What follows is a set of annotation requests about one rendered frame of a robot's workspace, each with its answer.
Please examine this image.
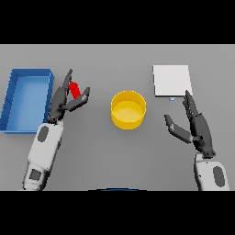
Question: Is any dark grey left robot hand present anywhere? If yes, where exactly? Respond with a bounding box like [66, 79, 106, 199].
[46, 68, 91, 125]

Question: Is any red beaker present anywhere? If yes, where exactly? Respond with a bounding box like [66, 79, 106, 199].
[68, 81, 84, 108]

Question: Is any yellow bowl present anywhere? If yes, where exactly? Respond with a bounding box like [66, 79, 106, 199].
[110, 90, 148, 131]

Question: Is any pale square measuring scale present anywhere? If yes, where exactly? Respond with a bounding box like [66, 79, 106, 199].
[152, 64, 194, 102]

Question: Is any blue tray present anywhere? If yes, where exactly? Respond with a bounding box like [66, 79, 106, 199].
[0, 68, 55, 135]

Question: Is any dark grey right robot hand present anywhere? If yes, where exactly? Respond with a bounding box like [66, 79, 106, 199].
[163, 89, 217, 160]

